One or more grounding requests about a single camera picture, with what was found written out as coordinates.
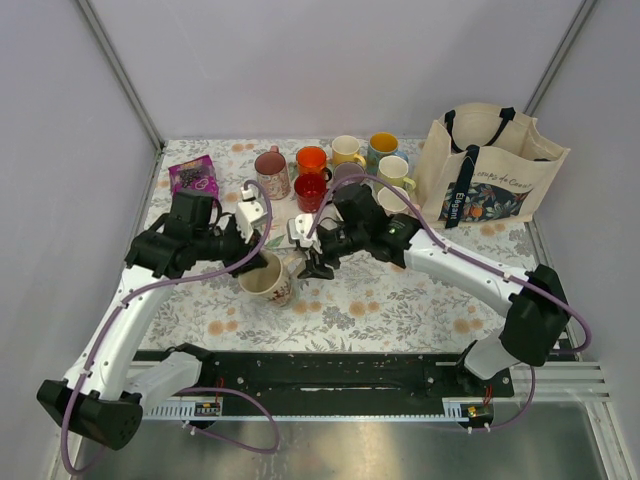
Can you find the leaf print tray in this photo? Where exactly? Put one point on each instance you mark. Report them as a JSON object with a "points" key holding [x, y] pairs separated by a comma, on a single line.
{"points": [[287, 208]]}

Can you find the cream floral mug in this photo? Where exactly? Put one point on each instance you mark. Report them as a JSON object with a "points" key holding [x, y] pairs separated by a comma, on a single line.
{"points": [[273, 282]]}

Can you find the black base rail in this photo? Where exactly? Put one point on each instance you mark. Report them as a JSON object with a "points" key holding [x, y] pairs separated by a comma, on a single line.
{"points": [[434, 376]]}

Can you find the pink patterned mug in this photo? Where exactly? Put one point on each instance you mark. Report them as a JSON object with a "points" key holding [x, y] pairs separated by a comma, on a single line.
{"points": [[273, 174]]}

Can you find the red mug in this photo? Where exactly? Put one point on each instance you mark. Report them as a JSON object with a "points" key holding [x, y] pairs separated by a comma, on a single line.
{"points": [[310, 190]]}

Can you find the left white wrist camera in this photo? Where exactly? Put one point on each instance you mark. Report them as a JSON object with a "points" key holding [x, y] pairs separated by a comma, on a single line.
{"points": [[249, 213]]}

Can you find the orange mug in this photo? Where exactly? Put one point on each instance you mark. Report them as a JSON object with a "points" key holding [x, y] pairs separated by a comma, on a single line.
{"points": [[313, 160]]}

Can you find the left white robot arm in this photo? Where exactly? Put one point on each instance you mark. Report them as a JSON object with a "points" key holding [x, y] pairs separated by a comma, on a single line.
{"points": [[96, 398]]}

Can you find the pink faceted mug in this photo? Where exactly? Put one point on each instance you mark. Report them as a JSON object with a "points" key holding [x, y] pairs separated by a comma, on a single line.
{"points": [[389, 200]]}

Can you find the mauve purple mug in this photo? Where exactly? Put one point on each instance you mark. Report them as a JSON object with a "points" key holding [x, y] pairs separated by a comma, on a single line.
{"points": [[347, 169]]}

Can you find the yellow mug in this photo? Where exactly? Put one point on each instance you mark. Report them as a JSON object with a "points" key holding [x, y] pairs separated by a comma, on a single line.
{"points": [[346, 149]]}

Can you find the beige canvas tote bag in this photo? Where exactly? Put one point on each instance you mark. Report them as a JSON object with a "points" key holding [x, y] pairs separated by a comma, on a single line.
{"points": [[482, 163]]}

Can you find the light green mug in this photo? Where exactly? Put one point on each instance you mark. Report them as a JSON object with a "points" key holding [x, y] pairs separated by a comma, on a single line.
{"points": [[395, 170]]}

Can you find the floral tablecloth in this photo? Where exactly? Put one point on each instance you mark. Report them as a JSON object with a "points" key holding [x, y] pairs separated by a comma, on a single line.
{"points": [[369, 306]]}

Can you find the blue floral mug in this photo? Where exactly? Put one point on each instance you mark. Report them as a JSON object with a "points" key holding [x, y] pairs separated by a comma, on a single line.
{"points": [[380, 145]]}

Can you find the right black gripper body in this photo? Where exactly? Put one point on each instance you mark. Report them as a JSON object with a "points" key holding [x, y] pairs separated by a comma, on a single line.
{"points": [[336, 244]]}

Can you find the white cable duct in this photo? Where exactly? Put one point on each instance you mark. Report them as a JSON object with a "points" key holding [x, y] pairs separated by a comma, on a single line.
{"points": [[318, 406]]}

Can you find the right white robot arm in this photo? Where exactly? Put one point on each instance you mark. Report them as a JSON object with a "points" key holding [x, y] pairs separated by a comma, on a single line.
{"points": [[531, 301]]}

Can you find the purple snack box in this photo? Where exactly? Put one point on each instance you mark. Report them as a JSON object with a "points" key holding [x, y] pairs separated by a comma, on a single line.
{"points": [[195, 175]]}

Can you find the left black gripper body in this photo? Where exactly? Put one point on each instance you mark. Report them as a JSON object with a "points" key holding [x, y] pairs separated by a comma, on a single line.
{"points": [[226, 244]]}

